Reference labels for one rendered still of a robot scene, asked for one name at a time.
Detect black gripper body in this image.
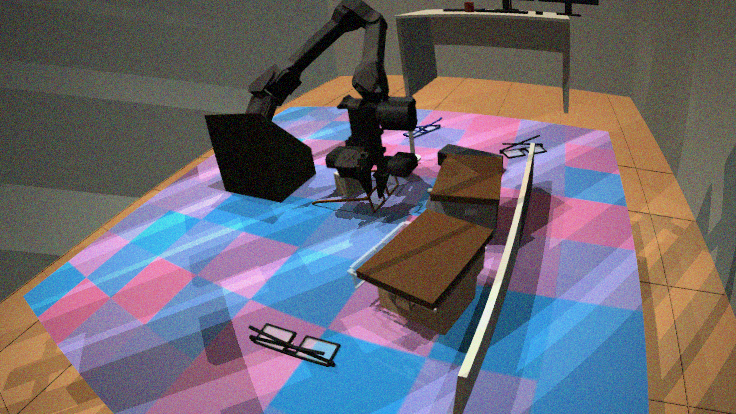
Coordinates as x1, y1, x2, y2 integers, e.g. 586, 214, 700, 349
325, 127, 418, 177

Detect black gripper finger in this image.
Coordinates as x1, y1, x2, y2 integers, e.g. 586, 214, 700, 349
372, 170, 390, 199
358, 171, 372, 195

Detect beige cube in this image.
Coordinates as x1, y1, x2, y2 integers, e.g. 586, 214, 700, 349
333, 171, 363, 197

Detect black-framed glasses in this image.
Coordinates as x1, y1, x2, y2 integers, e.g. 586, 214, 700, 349
248, 323, 340, 367

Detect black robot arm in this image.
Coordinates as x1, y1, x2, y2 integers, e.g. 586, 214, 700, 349
245, 0, 418, 179

